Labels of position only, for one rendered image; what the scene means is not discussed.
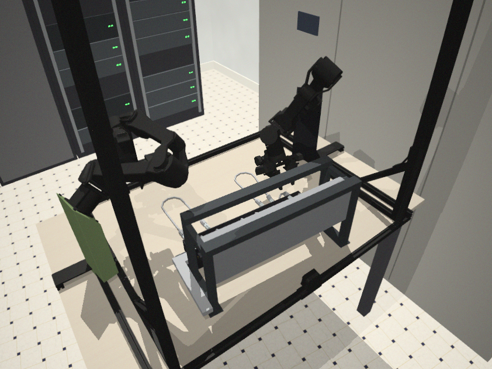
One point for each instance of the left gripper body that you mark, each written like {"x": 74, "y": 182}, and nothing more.
{"x": 131, "y": 157}

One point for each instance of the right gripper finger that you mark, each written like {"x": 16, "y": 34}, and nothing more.
{"x": 289, "y": 167}
{"x": 274, "y": 173}

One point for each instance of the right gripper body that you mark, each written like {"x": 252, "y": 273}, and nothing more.
{"x": 277, "y": 154}

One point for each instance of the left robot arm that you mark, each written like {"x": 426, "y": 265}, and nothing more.
{"x": 165, "y": 169}

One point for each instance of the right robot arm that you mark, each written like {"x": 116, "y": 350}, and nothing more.
{"x": 325, "y": 74}

